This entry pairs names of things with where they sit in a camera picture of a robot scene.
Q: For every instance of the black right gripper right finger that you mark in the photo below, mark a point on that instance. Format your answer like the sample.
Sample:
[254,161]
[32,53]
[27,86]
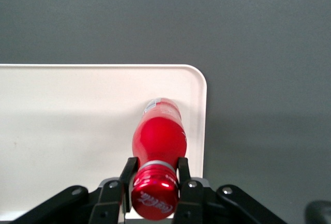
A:
[191,203]

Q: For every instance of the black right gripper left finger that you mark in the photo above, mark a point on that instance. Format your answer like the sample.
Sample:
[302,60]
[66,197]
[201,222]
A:
[108,203]

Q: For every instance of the red coke bottle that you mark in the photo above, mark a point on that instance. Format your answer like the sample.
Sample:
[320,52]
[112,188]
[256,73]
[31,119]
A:
[157,141]

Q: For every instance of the cream plastic tray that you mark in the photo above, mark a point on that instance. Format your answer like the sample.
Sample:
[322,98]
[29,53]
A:
[64,118]

